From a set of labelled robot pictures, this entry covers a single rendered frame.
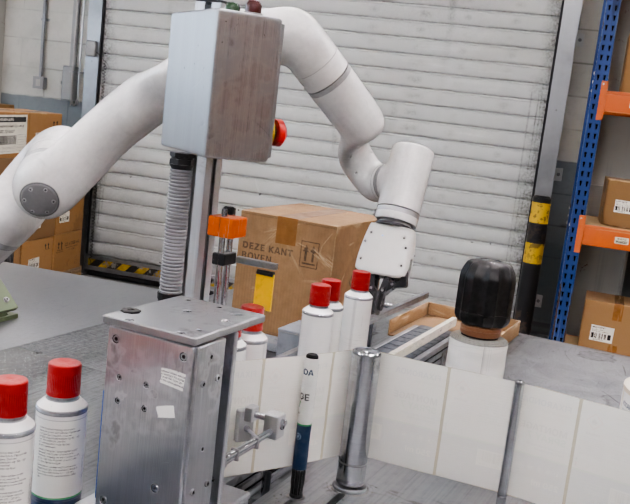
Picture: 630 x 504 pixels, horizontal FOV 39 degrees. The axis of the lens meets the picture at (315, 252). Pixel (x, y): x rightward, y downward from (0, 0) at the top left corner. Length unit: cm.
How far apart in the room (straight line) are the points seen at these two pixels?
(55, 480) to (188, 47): 60
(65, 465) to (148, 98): 83
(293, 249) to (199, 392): 111
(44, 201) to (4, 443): 86
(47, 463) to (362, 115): 91
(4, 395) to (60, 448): 10
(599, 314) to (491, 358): 376
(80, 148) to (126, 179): 461
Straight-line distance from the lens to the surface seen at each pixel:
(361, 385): 113
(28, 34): 681
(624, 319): 504
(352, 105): 160
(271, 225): 195
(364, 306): 158
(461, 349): 128
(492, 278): 126
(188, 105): 121
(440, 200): 562
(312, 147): 576
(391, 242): 167
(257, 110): 118
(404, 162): 170
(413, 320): 236
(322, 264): 191
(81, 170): 167
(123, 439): 90
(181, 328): 86
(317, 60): 156
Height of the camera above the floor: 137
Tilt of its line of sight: 9 degrees down
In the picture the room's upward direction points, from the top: 7 degrees clockwise
